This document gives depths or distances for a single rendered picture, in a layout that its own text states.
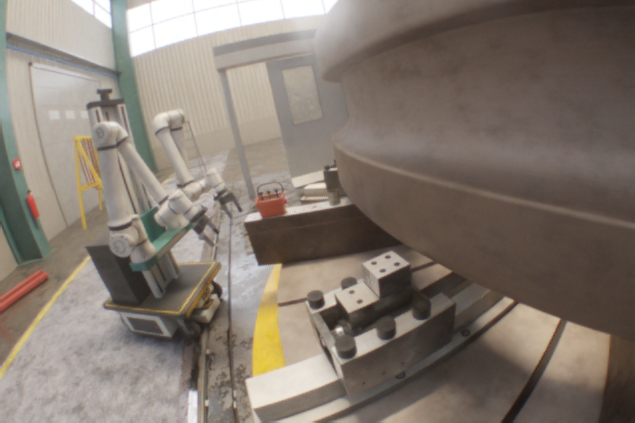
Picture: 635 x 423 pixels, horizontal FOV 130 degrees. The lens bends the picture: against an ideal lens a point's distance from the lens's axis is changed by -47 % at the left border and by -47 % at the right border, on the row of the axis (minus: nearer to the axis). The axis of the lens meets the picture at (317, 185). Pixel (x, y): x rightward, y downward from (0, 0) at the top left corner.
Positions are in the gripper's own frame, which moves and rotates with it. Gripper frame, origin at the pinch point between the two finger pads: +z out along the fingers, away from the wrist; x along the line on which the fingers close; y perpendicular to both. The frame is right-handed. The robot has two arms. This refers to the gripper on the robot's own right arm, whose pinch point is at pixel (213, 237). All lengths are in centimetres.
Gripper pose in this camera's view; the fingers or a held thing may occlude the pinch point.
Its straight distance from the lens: 163.0
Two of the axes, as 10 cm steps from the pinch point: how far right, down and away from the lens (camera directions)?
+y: -8.2, 5.5, 1.4
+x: 1.0, 3.8, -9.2
